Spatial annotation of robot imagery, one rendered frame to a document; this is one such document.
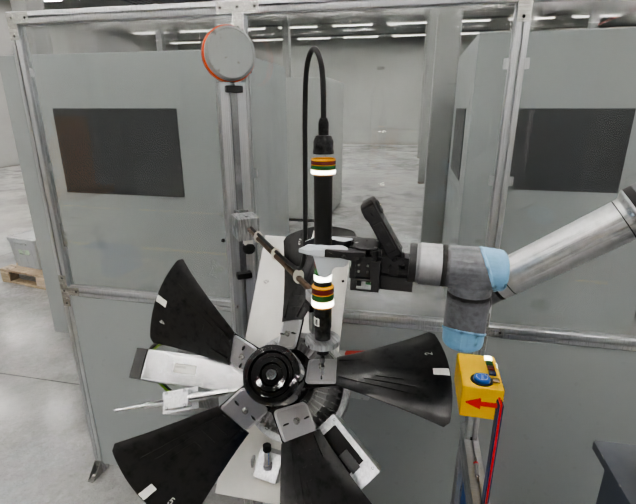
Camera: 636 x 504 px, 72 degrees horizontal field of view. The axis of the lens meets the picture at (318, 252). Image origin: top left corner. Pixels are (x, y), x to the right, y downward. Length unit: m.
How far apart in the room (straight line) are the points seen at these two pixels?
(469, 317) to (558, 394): 1.06
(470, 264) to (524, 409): 1.14
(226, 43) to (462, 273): 0.99
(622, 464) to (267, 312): 0.89
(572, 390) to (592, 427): 0.17
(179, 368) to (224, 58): 0.89
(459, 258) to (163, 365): 0.76
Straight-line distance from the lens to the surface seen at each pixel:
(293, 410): 0.96
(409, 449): 1.97
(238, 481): 1.22
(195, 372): 1.14
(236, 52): 1.45
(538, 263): 0.90
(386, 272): 0.80
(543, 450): 1.98
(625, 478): 1.20
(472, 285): 0.79
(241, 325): 1.61
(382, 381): 0.91
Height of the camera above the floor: 1.72
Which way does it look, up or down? 18 degrees down
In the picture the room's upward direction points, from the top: straight up
